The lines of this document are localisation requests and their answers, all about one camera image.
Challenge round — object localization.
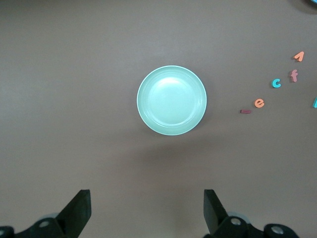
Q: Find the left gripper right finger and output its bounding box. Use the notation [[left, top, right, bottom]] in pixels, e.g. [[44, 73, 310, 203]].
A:
[[204, 189, 263, 238]]

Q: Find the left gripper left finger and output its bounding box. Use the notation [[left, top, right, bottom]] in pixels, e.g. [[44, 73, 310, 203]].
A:
[[24, 189, 92, 238]]

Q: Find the pale green plate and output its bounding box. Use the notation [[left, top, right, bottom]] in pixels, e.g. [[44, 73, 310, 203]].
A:
[[136, 65, 208, 136]]

